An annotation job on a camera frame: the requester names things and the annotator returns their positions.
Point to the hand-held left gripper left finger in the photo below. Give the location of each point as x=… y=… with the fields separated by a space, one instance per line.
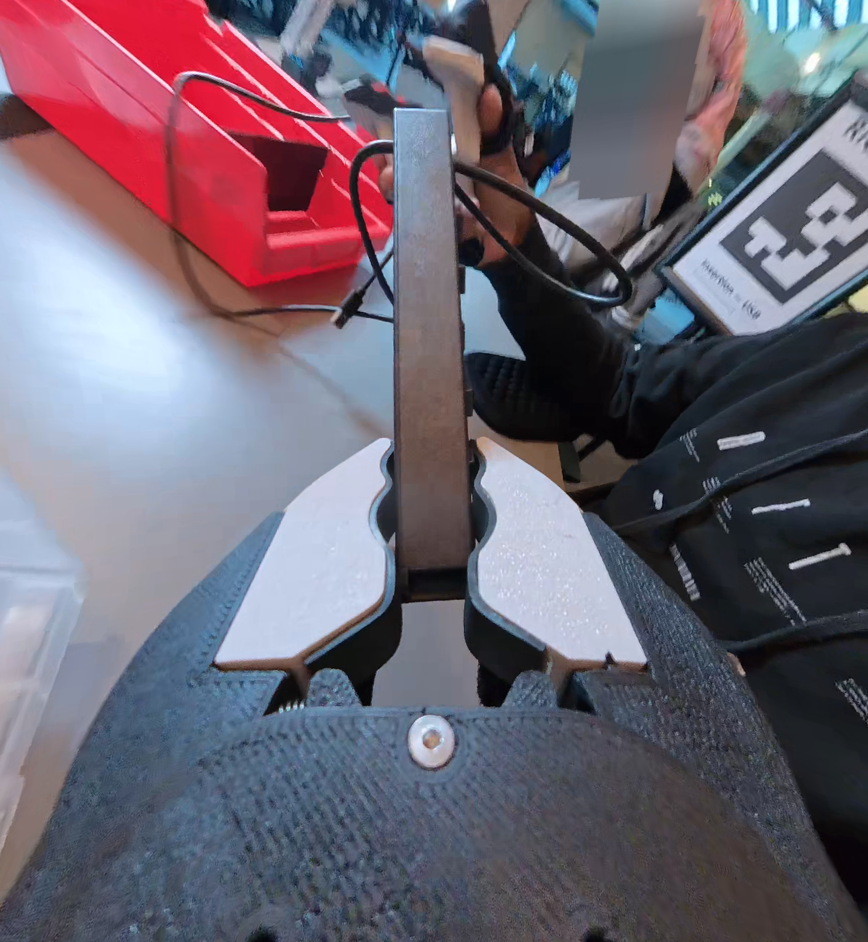
x=316 y=567

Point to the framed fiducial tag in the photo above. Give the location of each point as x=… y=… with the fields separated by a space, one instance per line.
x=809 y=221

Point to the person's right forearm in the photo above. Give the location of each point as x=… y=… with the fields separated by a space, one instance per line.
x=574 y=338

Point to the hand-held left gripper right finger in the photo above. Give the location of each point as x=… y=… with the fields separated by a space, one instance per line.
x=552 y=567

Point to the red plastic bin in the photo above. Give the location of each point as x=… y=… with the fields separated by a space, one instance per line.
x=147 y=147

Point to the black usb hub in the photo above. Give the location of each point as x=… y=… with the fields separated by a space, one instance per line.
x=430 y=331

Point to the black divider card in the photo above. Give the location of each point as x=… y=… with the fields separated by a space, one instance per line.
x=287 y=173

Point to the clear plastic bin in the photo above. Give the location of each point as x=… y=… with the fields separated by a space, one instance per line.
x=7 y=662

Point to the person's right hand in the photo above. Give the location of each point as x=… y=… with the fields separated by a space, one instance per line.
x=500 y=213

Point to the black mesh wrist rest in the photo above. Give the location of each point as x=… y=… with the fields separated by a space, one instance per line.
x=507 y=401

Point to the person in black hoodie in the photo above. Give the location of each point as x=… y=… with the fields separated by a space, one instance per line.
x=772 y=662

